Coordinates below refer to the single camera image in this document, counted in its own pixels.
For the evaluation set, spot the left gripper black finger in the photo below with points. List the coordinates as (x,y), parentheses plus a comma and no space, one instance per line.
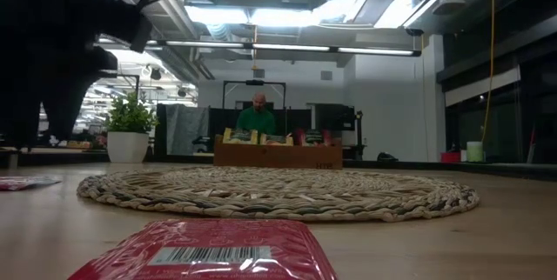
(65,106)
(19,115)

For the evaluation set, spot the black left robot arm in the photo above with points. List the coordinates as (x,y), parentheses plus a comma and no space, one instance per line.
(65,6)

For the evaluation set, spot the long red tea packet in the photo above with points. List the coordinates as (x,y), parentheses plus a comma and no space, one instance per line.
(26,182)

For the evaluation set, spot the green potted plant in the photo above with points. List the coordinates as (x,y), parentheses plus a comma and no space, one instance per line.
(130,112)

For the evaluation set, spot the white plant pot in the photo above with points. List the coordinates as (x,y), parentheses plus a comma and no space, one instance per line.
(127,146)

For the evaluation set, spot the grey hanging cloth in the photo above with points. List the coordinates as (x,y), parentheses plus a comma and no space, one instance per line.
(187,128)

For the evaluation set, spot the person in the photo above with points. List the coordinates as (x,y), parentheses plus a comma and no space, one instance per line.
(257,119)

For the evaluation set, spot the brown wooden box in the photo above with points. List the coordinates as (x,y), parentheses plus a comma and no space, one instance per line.
(278,157)

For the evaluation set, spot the long ceiling light bar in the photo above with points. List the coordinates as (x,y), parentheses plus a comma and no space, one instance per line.
(287,47)

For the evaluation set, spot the round woven straw placemat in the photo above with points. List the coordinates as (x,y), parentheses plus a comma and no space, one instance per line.
(278,193)

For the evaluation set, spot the black partition panel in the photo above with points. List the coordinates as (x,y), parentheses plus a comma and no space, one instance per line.
(300,121)

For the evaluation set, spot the thin black stand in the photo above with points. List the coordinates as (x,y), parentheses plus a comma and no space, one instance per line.
(359,134)

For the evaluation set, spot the small black object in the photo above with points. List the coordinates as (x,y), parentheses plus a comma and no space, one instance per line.
(386,157)

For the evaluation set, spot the red plastic container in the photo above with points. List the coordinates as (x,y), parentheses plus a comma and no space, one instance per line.
(450,157)

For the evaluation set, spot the pale green cup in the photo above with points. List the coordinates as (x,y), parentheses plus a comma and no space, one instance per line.
(474,151)

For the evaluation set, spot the black tall rig frame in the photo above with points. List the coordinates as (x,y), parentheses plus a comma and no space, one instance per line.
(126,75)

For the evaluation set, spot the black metal frame stand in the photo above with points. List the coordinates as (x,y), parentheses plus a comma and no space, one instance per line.
(254,82)

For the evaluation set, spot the black wall monitor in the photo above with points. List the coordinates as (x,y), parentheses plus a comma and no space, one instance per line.
(335,117)

